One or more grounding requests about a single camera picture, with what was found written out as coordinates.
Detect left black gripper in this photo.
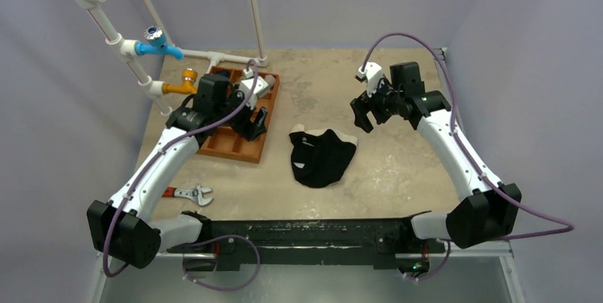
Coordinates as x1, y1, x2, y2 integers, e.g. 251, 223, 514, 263
213, 85, 266, 140

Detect orange compartment tray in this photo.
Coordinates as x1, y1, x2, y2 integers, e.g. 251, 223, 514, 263
197, 72, 279, 164

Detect black underwear white waistband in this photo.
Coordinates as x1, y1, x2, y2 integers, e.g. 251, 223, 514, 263
289, 124, 358, 188

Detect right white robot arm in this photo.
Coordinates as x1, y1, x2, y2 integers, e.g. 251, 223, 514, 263
351, 62, 522, 251

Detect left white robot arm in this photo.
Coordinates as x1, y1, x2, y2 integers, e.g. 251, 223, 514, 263
86, 74, 275, 277

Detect rolled pink underwear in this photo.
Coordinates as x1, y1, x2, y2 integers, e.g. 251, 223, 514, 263
263, 75, 276, 87

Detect rolled navy blue underwear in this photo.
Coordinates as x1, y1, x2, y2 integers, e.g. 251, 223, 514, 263
214, 70, 231, 82

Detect orange plastic faucet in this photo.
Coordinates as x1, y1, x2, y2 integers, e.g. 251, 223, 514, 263
161, 68, 198, 95

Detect blue plastic faucet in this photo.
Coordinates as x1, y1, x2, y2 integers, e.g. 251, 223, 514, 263
134, 26, 184, 60

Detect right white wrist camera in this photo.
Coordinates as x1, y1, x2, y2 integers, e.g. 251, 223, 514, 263
355, 62, 385, 97

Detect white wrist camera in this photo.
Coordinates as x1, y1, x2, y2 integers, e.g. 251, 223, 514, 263
355, 62, 385, 97
238, 68, 272, 109

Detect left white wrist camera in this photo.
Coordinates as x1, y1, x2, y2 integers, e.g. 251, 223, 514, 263
238, 68, 272, 109

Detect red handled adjustable wrench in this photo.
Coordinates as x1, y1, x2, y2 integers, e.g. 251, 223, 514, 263
162, 185, 213, 207

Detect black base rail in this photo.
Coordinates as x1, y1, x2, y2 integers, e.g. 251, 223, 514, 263
168, 218, 445, 272

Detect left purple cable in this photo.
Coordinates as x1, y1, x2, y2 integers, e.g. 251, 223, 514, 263
102, 59, 261, 292

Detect aluminium frame rails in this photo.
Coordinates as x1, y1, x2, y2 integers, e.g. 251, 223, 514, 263
90, 242, 525, 302

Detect white pvc pipe frame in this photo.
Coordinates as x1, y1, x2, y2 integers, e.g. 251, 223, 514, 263
74, 0, 251, 115

